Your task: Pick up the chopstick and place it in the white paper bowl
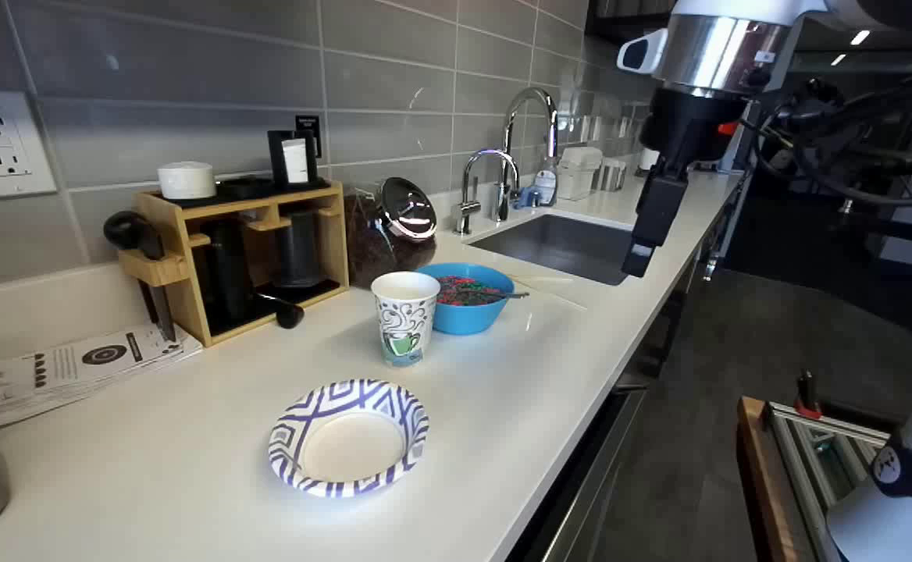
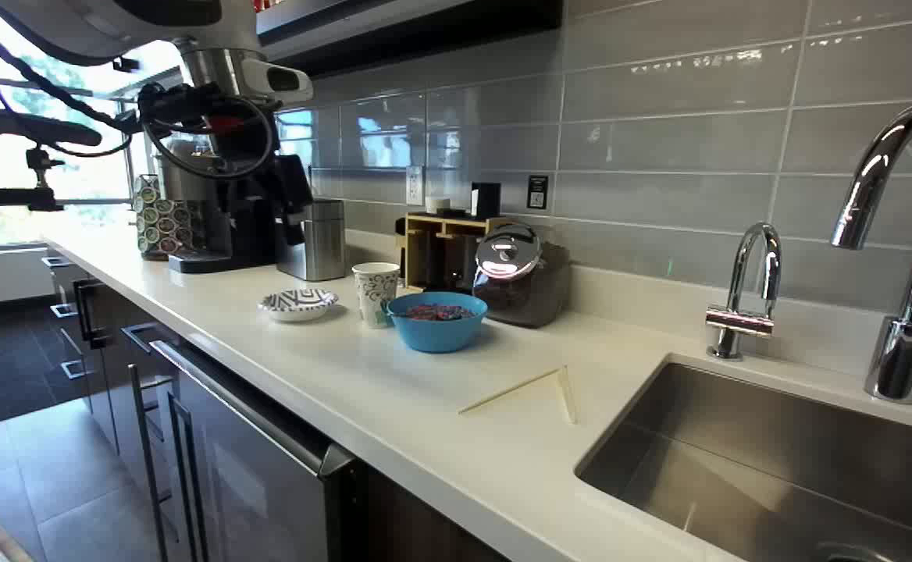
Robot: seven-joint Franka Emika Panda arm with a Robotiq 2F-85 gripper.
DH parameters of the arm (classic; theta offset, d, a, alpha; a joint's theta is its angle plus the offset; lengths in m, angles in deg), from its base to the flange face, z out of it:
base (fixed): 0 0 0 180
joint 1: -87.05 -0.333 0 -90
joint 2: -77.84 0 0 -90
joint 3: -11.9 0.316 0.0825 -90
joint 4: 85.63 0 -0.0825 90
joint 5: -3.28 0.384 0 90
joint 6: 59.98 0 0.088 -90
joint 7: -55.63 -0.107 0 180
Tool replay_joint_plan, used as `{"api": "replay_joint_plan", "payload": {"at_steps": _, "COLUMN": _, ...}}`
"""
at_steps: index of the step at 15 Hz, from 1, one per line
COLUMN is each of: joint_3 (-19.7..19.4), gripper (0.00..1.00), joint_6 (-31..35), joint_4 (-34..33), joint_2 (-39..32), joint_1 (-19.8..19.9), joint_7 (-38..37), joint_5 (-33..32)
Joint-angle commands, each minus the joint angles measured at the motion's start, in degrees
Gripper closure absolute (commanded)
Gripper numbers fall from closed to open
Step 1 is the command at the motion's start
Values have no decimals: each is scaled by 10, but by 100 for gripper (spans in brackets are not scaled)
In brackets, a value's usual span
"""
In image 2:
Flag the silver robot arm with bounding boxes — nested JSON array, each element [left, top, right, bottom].
[[0, 0, 314, 182]]

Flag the stainless steel sink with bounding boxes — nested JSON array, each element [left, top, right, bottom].
[[574, 358, 912, 562]]

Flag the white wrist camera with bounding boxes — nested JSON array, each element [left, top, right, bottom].
[[237, 60, 314, 102]]

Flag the black camera on stand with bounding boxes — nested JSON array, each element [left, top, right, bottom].
[[0, 101, 106, 215]]

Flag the grey cabinet drawers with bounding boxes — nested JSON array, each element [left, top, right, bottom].
[[45, 249, 159, 489]]

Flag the wall power outlet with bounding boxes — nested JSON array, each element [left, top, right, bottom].
[[524, 173, 551, 209]]

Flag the pale wooden chopstick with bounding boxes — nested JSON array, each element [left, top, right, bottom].
[[557, 365, 577, 424], [460, 362, 569, 415]]

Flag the wooden organizer box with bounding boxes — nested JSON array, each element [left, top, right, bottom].
[[397, 213, 501, 294]]

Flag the small chrome tap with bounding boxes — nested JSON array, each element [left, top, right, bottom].
[[702, 217, 786, 362]]

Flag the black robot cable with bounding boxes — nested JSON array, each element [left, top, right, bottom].
[[0, 0, 147, 161]]

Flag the small black box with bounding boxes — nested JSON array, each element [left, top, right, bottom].
[[469, 182, 501, 217]]

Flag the blue plastic bowl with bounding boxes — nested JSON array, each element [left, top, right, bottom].
[[387, 289, 487, 352]]

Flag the stainless dishwasher front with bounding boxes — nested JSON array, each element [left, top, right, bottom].
[[151, 341, 353, 562]]

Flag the white patterned paper cup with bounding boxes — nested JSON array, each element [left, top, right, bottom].
[[353, 262, 400, 326]]

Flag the stainless steel canister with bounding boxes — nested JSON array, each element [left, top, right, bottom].
[[279, 199, 346, 280]]

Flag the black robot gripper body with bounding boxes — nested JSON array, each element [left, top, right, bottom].
[[137, 85, 314, 213]]

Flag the patterned jar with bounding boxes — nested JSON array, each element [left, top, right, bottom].
[[134, 173, 167, 258]]

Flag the black coffee machine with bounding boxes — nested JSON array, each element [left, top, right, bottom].
[[164, 156, 314, 273]]

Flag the white patterned paper bowl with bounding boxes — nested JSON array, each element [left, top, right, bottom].
[[259, 288, 339, 325]]

